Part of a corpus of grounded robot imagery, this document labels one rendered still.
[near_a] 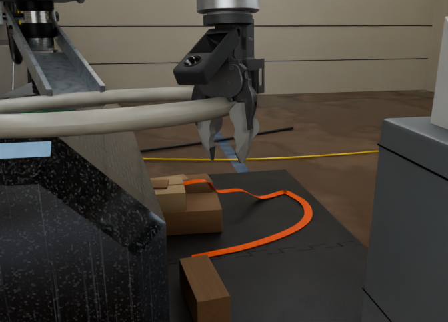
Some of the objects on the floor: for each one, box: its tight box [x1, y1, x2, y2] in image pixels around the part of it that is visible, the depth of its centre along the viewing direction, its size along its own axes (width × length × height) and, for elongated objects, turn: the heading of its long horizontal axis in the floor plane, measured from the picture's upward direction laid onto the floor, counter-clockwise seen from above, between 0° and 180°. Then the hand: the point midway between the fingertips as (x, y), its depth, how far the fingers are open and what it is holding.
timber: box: [179, 255, 230, 322], centre depth 166 cm, size 30×12×12 cm, turn 18°
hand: (224, 154), depth 66 cm, fingers closed on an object, 4 cm apart
